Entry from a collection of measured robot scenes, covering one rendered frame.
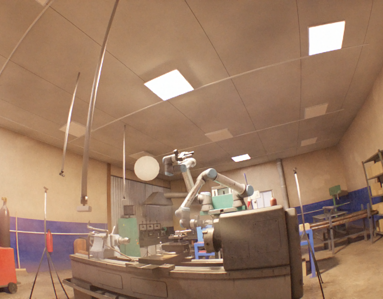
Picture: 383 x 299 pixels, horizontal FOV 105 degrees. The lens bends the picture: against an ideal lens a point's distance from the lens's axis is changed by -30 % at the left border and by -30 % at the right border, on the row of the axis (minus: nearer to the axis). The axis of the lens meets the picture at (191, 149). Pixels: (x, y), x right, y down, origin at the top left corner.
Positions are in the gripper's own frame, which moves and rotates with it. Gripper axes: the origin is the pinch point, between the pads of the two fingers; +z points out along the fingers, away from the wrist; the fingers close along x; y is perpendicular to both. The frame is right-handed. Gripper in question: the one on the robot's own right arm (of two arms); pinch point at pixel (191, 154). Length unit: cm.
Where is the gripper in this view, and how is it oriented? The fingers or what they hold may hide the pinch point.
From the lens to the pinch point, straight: 218.8
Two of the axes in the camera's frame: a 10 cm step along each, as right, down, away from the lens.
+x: -2.7, 4.1, -8.7
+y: 3.5, 8.8, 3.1
